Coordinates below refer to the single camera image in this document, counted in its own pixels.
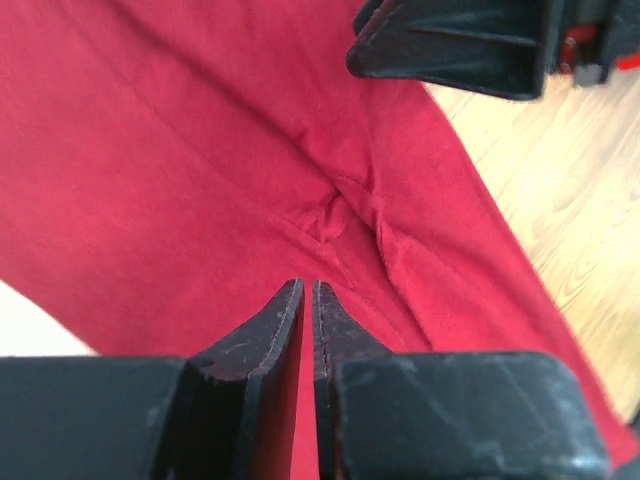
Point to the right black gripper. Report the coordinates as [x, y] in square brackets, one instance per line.
[497, 48]

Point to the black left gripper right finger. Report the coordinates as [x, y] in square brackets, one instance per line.
[469, 415]

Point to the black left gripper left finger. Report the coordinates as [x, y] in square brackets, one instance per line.
[227, 412]

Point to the dark red t shirt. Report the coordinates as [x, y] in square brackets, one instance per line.
[167, 165]

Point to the red plastic bin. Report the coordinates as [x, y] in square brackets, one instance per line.
[628, 62]

